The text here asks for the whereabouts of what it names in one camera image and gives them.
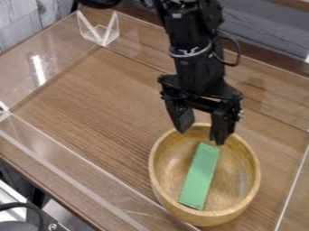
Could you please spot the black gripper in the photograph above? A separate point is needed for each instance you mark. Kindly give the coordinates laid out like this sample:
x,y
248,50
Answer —
x,y
199,87

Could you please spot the green rectangular block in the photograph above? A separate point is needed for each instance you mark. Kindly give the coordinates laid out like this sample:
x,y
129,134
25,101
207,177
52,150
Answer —
x,y
199,179

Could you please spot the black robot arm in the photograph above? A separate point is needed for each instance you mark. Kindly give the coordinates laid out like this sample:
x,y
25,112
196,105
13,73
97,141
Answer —
x,y
192,22

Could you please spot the brown wooden bowl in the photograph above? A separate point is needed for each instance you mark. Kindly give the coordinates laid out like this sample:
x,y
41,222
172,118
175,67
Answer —
x,y
236,180

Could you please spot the clear acrylic corner bracket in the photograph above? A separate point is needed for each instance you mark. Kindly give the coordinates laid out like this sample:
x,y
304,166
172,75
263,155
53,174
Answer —
x,y
100,34

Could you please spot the black metal frame mount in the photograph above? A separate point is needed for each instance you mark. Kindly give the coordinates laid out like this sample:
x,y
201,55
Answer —
x,y
41,222

